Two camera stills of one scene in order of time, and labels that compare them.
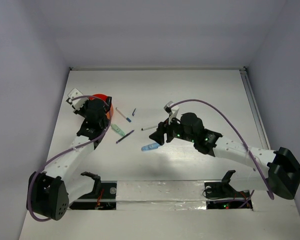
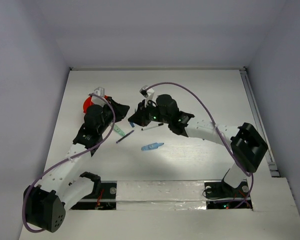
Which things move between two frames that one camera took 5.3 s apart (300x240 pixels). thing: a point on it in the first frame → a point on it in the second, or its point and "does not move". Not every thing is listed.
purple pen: [124, 136] does not move
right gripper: [163, 127] → [140, 117]
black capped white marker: [149, 128] does not move
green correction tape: [117, 129] does not move
